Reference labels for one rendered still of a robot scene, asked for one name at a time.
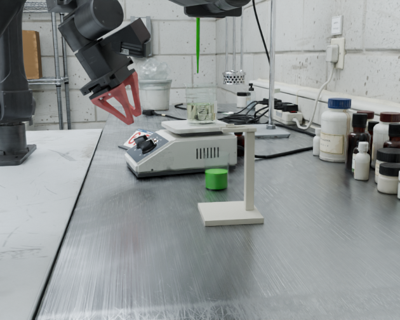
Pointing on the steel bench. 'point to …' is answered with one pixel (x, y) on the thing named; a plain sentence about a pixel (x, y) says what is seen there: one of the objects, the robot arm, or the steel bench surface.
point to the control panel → (148, 152)
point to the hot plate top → (180, 126)
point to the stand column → (272, 65)
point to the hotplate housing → (183, 153)
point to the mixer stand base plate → (269, 132)
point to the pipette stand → (220, 214)
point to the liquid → (197, 42)
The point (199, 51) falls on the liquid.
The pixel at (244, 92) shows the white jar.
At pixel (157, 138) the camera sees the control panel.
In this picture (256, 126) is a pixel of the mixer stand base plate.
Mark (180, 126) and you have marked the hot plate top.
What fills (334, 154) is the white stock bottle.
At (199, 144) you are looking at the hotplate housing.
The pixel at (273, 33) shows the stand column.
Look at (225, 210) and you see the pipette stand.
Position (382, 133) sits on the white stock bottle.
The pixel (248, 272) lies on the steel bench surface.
